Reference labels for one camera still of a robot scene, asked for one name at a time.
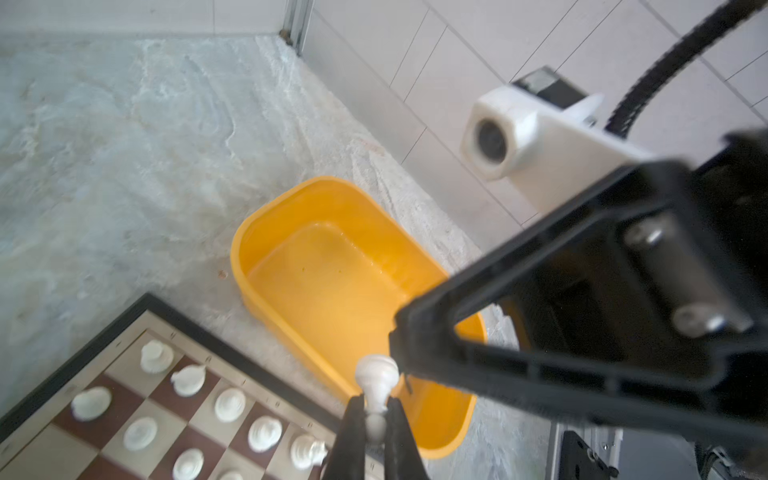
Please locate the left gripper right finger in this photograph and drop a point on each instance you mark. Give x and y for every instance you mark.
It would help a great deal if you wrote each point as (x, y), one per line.
(402, 460)

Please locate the yellow plastic bowl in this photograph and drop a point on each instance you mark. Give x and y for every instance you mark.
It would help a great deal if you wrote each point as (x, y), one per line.
(325, 269)

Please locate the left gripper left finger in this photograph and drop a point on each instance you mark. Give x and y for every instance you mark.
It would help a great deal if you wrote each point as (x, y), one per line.
(347, 457)

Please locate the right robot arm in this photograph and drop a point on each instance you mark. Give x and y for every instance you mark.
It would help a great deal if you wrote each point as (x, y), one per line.
(672, 66)

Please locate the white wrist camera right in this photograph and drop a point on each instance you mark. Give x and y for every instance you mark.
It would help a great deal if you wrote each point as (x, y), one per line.
(539, 132)

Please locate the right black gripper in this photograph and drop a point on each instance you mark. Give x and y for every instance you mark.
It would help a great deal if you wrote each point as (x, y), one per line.
(644, 297)

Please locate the white chess pawn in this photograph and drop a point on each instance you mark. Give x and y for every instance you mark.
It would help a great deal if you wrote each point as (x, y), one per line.
(377, 376)

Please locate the folding chess board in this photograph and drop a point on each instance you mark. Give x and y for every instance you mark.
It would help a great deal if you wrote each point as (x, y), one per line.
(152, 395)

